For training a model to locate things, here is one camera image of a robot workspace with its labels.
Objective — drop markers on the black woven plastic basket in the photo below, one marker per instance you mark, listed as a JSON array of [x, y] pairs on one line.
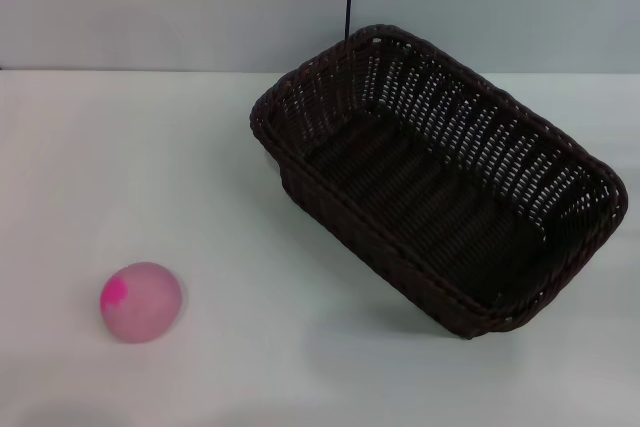
[[400, 187]]

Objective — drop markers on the pink toy peach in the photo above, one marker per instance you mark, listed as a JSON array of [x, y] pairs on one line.
[[145, 307]]

